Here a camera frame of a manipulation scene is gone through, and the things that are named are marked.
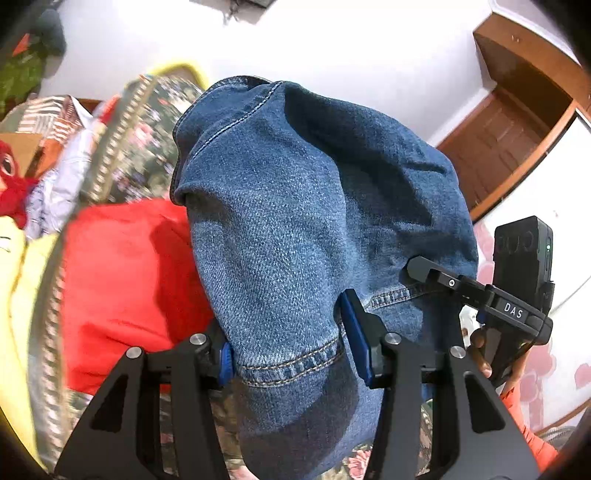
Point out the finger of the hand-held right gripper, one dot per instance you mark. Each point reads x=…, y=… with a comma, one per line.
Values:
x=438, y=279

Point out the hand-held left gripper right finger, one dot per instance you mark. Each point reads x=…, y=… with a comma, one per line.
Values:
x=355, y=341

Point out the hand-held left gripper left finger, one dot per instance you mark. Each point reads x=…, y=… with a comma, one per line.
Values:
x=225, y=367

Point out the blue denim jeans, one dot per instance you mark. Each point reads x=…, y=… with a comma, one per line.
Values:
x=300, y=207

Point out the person's right forearm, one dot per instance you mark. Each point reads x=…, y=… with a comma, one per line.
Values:
x=526, y=429

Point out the person's right hand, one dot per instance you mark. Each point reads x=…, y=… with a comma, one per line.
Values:
x=480, y=344

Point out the wooden door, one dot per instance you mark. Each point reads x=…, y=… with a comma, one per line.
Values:
x=498, y=147

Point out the pale bed sheet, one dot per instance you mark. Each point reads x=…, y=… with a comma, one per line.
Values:
x=568, y=350

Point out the red garment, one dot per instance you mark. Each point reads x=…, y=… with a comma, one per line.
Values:
x=129, y=286

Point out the wooden wardrobe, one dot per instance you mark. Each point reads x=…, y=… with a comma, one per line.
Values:
x=531, y=50

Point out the yellow cloth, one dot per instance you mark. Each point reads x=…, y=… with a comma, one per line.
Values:
x=18, y=286

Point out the dark floral blanket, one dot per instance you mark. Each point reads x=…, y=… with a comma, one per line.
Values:
x=138, y=138

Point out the white patterned cloth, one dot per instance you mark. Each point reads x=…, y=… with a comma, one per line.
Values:
x=60, y=184

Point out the red plush toy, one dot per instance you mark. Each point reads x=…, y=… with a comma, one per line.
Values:
x=11, y=184

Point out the yellow pillow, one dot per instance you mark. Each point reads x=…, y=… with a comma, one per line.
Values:
x=180, y=69

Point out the striped brown cloth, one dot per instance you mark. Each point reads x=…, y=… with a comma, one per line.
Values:
x=51, y=115

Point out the grey plush toy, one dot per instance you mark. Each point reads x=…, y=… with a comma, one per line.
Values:
x=51, y=32

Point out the orange box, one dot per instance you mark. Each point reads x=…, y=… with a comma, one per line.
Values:
x=22, y=45

